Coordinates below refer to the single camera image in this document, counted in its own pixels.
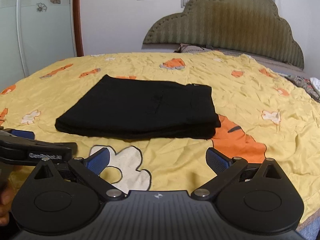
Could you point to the yellow carrot print bedsheet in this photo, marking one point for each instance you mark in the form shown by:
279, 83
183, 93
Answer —
262, 115

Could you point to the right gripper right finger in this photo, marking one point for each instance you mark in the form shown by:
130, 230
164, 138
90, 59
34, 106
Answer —
227, 171

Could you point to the olive padded headboard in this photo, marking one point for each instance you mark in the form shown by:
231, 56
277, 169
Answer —
252, 26

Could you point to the person left hand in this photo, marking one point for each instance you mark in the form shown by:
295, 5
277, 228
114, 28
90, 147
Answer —
8, 192

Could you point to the floral patterned cloth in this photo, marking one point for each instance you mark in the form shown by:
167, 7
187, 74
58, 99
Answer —
305, 84

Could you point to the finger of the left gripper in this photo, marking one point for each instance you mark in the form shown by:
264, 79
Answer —
20, 133

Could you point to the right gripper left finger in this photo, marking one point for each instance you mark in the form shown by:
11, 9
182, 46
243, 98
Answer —
88, 171

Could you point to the frosted glass wardrobe door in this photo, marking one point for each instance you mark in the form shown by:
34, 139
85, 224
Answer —
34, 34

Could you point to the black pants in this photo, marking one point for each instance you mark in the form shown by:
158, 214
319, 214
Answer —
138, 109

